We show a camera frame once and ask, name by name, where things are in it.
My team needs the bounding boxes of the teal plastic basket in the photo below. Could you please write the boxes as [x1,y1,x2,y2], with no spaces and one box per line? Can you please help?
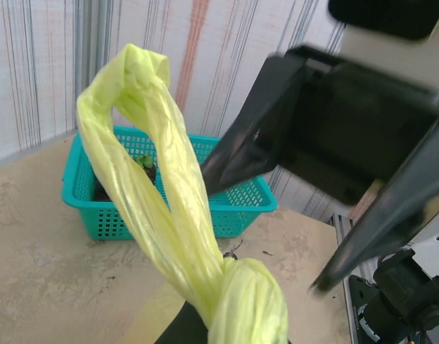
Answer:
[61,125,278,240]

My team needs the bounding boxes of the dark fake mangosteen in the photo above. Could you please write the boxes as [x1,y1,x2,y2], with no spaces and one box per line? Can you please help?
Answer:
[134,153,158,187]
[93,181,113,201]

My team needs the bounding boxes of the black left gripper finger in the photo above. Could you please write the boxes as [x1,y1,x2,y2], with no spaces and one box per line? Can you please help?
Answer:
[156,302,210,344]

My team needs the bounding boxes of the yellow plastic bag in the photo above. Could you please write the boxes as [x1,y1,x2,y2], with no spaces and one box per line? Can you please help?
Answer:
[77,43,289,344]

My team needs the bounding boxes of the aluminium mounting rail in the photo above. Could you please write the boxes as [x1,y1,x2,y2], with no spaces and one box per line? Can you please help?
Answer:
[330,213,366,344]

